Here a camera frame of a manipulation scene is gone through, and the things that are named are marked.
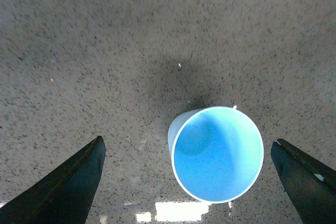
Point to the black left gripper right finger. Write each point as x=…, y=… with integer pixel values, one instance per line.
x=309, y=183

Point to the light blue cup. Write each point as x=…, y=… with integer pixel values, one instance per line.
x=216, y=153

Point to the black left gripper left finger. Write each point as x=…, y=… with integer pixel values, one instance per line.
x=65, y=195

